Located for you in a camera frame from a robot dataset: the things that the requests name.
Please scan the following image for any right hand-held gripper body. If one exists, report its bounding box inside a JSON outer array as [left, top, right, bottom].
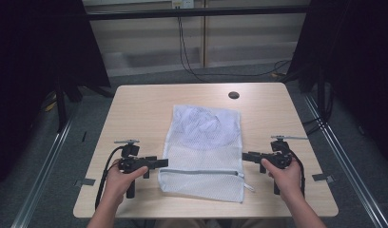
[[262, 135, 309, 196]]

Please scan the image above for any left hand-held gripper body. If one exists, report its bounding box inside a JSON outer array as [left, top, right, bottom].
[[114, 139, 149, 200]]

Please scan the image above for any white mesh laundry bag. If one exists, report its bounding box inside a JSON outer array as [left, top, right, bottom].
[[157, 104, 256, 203]]

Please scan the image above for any person's right hand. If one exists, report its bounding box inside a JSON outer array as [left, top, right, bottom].
[[261, 157, 306, 201]]

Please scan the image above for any person's left hand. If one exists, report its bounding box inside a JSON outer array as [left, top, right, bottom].
[[104, 159, 149, 205]]

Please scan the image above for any grey tape strip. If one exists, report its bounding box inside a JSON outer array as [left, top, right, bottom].
[[73, 178, 97, 187], [311, 173, 336, 184]]

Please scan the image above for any black metal stand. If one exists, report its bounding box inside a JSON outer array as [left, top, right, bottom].
[[53, 75, 114, 134]]

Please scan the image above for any black curtain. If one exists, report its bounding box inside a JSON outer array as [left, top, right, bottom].
[[0, 0, 111, 194], [286, 0, 388, 165]]

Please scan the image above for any black horizontal bar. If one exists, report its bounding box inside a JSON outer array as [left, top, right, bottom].
[[87, 5, 311, 21]]

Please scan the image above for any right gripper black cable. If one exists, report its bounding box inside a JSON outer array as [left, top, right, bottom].
[[288, 150, 307, 198]]

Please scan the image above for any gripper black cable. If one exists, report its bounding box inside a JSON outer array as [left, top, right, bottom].
[[288, 150, 307, 198], [94, 145, 126, 211]]

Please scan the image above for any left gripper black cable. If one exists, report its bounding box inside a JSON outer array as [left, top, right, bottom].
[[94, 145, 126, 211]]

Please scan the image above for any bundle of black cables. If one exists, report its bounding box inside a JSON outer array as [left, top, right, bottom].
[[301, 94, 335, 137]]

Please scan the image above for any metal floor rail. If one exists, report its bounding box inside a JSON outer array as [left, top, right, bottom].
[[10, 115, 75, 228], [303, 93, 388, 228]]

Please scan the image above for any black floor cable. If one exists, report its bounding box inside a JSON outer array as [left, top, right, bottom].
[[177, 16, 293, 84]]

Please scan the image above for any white wall socket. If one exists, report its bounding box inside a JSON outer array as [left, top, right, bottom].
[[171, 0, 195, 10]]

